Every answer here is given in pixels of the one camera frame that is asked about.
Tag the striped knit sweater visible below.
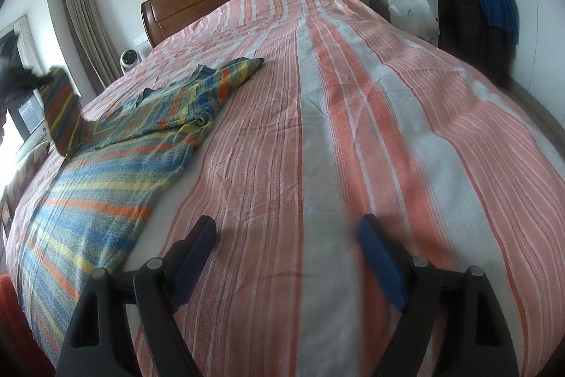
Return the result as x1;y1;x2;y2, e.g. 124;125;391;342
15;57;263;364

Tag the striped throw pillow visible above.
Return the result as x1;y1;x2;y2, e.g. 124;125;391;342
1;142;51;235

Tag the beige curtain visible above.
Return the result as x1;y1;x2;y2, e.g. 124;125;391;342
63;0;123;94

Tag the white small fan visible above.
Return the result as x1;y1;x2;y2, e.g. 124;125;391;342
120;49;143;73

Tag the pink striped bed cover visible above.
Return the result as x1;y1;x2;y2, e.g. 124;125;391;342
2;0;565;377

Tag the black garment on rack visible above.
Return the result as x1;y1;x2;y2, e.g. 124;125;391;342
438;0;515;90

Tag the white plastic bag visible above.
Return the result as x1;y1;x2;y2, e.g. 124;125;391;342
388;0;440;46

